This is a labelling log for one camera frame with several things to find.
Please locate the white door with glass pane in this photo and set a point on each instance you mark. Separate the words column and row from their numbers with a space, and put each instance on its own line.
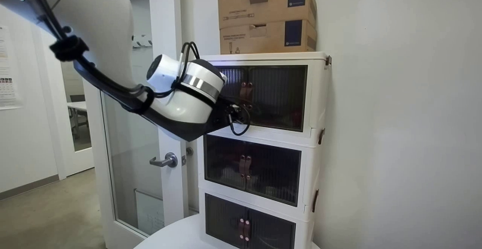
column 169, row 23

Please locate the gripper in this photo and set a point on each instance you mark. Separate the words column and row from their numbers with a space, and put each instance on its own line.
column 208, row 68

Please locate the paper poster on wall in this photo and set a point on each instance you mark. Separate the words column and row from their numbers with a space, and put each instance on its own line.
column 7, row 72

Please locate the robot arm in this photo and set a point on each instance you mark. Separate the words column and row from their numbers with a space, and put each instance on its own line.
column 98, row 23

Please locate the white stacked storage cabinet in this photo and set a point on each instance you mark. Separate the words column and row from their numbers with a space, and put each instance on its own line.
column 316, row 102

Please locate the white table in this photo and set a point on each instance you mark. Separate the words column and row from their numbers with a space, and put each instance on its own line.
column 78, row 106

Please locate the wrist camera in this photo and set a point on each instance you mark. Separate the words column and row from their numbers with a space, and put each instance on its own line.
column 196, row 130

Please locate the row of wall hooks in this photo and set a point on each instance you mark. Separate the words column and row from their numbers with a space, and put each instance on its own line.
column 142, row 42

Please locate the dark ribbed cabinet door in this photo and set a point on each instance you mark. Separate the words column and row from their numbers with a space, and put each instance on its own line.
column 222, row 158
column 271, row 234
column 278, row 98
column 275, row 177
column 222, row 219
column 232, row 76

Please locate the cardboard box with blue label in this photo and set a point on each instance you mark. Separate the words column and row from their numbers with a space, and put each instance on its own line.
column 271, row 8
column 269, row 40

